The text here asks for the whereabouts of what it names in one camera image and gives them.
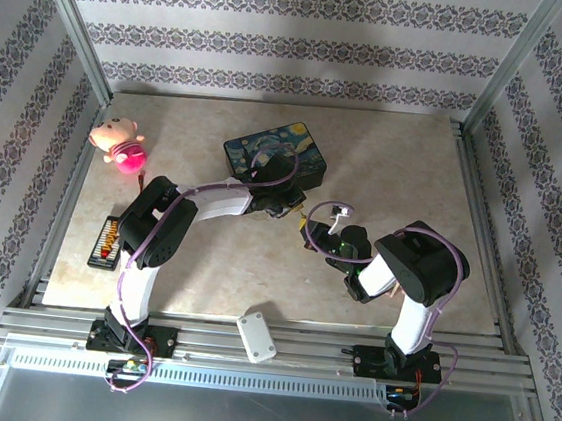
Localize starry night painted box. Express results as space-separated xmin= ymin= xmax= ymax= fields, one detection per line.
xmin=219 ymin=113 xmax=333 ymax=195

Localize aluminium side rail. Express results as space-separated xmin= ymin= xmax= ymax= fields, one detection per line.
xmin=24 ymin=94 xmax=115 ymax=312
xmin=426 ymin=118 xmax=553 ymax=358

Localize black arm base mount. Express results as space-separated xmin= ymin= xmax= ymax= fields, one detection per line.
xmin=84 ymin=317 xmax=180 ymax=361
xmin=349 ymin=342 xmax=444 ymax=388

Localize slotted grey cable duct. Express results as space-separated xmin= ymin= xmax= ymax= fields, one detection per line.
xmin=7 ymin=341 xmax=391 ymax=410

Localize black abacus toy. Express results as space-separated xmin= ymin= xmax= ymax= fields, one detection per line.
xmin=85 ymin=214 xmax=126 ymax=272

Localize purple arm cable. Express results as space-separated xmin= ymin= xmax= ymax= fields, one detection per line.
xmin=285 ymin=198 xmax=476 ymax=421
xmin=101 ymin=126 xmax=303 ymax=411

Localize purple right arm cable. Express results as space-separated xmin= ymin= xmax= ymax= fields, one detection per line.
xmin=285 ymin=198 xmax=476 ymax=421

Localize white plastic box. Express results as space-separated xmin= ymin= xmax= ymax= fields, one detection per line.
xmin=232 ymin=309 xmax=282 ymax=367

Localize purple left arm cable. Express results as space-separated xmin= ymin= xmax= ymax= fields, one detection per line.
xmin=101 ymin=126 xmax=303 ymax=411

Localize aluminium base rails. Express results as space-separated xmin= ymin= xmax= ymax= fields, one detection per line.
xmin=0 ymin=291 xmax=542 ymax=402

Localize pink plush pig toy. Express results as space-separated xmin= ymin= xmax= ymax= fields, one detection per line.
xmin=85 ymin=112 xmax=152 ymax=181

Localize aluminium frame post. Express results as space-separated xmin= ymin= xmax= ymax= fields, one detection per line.
xmin=15 ymin=0 xmax=124 ymax=106
xmin=460 ymin=0 xmax=562 ymax=146

